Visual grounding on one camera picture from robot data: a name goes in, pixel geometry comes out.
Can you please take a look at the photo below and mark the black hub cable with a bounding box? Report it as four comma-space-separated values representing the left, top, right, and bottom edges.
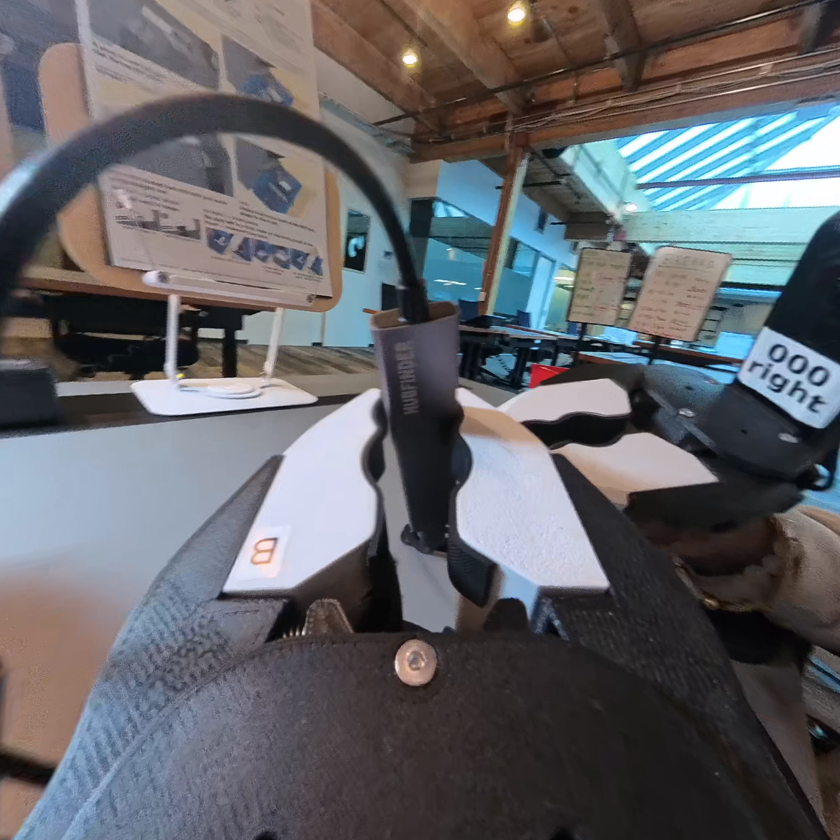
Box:
0, 94, 431, 342

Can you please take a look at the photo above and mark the glass skylight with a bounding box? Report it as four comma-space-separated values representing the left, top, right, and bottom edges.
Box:
617, 98, 840, 212

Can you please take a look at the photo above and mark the person's right forearm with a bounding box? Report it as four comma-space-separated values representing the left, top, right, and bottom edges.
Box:
689, 507, 840, 664

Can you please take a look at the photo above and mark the black wall sign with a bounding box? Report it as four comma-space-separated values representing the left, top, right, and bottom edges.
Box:
344, 208, 372, 274

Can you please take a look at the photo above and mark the black-legged wooden desk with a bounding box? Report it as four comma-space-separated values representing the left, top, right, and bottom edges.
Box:
20, 276, 245, 379

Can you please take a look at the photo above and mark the person's right hand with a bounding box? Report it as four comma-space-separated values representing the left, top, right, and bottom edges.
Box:
666, 512, 798, 592

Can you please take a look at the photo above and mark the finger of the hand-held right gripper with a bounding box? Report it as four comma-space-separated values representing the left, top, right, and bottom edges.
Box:
556, 430, 721, 508
497, 377, 636, 452

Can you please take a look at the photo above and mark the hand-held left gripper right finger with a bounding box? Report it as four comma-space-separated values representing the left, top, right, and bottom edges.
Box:
448, 387, 611, 608

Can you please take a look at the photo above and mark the large handwritten whiteboard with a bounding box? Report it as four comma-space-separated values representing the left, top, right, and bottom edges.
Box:
626, 246, 733, 344

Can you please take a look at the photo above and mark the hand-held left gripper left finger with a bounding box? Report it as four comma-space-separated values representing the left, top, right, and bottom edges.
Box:
222, 387, 403, 632

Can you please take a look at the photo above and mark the white poster stand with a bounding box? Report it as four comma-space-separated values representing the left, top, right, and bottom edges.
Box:
130, 270, 319, 416

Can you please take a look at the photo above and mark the wooden pillar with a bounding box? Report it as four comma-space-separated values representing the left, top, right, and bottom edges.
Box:
479, 134, 530, 316

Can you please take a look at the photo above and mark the grey charger box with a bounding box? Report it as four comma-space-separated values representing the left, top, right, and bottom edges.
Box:
0, 360, 63, 427

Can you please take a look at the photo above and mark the small handwritten whiteboard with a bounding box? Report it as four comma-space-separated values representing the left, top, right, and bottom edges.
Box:
566, 246, 635, 328

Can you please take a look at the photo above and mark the wooden backing board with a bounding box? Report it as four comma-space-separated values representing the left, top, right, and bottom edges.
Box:
39, 39, 343, 315

